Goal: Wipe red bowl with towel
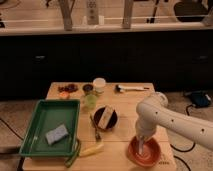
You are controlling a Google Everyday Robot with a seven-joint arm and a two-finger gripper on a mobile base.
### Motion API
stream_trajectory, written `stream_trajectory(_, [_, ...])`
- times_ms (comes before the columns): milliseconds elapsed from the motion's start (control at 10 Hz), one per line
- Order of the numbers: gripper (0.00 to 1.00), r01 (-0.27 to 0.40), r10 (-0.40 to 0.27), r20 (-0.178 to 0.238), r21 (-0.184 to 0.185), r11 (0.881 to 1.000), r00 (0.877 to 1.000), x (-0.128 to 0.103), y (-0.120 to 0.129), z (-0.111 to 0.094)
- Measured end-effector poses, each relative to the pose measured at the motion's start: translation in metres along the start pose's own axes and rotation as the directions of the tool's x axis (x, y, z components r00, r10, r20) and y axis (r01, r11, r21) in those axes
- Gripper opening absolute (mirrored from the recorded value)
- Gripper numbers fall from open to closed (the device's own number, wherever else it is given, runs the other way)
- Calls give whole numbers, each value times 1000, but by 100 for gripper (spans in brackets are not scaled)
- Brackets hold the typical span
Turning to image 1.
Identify white block in bowl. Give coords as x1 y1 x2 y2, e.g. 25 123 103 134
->
98 106 114 129

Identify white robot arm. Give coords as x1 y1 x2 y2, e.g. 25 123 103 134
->
135 92 213 151

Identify black floor cable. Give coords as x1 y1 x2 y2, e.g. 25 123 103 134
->
170 103 200 171

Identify blue device on floor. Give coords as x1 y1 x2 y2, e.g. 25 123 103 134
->
185 91 211 108

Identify white cup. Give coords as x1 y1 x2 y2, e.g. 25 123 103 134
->
93 78 106 93

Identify small dark cup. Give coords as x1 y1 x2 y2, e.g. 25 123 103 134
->
82 84 93 94

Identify red bowl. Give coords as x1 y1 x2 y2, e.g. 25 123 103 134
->
126 137 161 168

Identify orange small lid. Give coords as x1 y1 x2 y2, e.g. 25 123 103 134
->
59 91 70 99

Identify green cup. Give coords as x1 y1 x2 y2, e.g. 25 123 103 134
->
84 94 97 109

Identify green plastic tray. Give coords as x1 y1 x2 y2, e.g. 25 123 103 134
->
19 99 80 157

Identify metal fork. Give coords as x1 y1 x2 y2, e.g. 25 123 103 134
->
90 116 102 142

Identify green corn husk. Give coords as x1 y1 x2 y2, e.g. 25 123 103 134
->
65 138 81 168

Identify white handled brush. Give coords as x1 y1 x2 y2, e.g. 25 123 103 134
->
115 84 149 93

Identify dark red grapes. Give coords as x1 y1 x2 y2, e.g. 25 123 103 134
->
58 84 78 93

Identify blue sponge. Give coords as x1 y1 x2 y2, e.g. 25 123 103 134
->
45 124 68 145

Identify black cabinet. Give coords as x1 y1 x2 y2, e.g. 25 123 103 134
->
0 30 213 100

